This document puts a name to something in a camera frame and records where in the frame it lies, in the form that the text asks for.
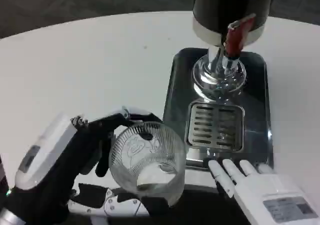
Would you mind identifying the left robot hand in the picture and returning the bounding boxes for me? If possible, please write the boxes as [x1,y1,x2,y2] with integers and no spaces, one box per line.
[6,105,164,225]

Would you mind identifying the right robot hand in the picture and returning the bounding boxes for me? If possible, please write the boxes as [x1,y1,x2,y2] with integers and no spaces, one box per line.
[207,158,320,225]

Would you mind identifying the clear ribbed glass cup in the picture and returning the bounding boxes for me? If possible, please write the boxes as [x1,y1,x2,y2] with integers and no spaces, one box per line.
[108,121,187,208]

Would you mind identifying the slotted steel drip grid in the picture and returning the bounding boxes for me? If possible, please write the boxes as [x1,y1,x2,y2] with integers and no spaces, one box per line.
[184,101,245,152]

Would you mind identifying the robot torso white black panels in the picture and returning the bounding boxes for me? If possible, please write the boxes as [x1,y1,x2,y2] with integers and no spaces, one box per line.
[66,182,181,225]

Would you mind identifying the steel drip tray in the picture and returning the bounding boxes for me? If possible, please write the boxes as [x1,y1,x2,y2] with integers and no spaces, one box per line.
[162,47,275,172]

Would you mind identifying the red dispenser tap lever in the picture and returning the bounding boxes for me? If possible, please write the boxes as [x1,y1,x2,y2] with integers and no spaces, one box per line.
[223,13,257,55]

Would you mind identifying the black drink dispenser steel base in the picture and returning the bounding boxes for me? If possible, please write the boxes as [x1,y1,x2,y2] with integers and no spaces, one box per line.
[191,0,273,103]

